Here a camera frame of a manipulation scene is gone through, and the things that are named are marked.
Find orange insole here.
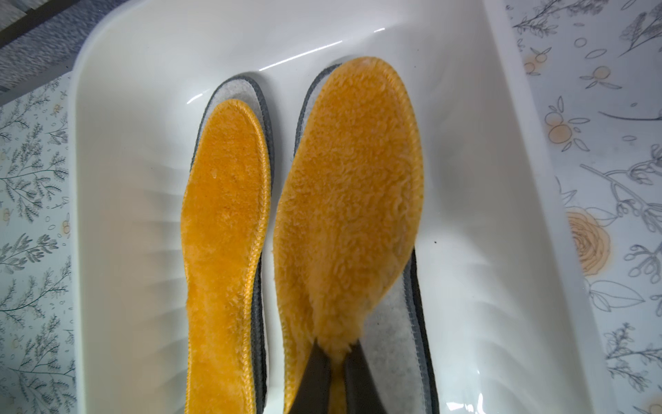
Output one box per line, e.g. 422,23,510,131
179,99,272,414
272,55,426,414

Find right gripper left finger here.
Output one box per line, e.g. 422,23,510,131
288,342,332,414

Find floral table cloth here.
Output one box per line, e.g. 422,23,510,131
1,1,661,413

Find white plastic storage box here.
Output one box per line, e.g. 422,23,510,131
69,1,617,413

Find grey felt insole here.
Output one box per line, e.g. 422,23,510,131
293,63,441,414
190,74,275,414

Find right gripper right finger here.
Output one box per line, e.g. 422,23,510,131
344,343,386,414

